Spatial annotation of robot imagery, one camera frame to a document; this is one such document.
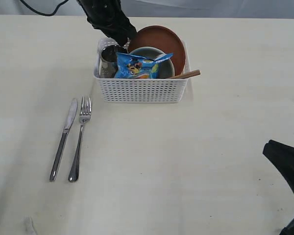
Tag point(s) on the blue snack bag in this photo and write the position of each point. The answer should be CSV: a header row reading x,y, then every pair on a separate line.
x,y
135,66

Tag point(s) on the stainless steel cup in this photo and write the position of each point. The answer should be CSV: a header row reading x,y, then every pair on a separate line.
x,y
108,61

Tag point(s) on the white perforated plastic basket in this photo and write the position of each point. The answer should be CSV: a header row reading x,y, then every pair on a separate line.
x,y
117,90

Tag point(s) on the brown round plate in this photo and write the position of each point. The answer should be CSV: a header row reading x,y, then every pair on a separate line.
x,y
163,39

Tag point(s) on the stainless steel fork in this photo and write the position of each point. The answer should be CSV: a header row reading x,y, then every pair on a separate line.
x,y
84,117

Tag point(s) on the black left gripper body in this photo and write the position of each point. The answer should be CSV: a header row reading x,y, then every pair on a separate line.
x,y
104,14

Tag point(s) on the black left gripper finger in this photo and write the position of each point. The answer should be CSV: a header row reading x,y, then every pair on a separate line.
x,y
121,31

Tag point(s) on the stainless steel knife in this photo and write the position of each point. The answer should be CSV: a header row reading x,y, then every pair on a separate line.
x,y
68,123

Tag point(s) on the brown wooden chopsticks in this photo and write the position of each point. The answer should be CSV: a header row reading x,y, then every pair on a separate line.
x,y
186,75

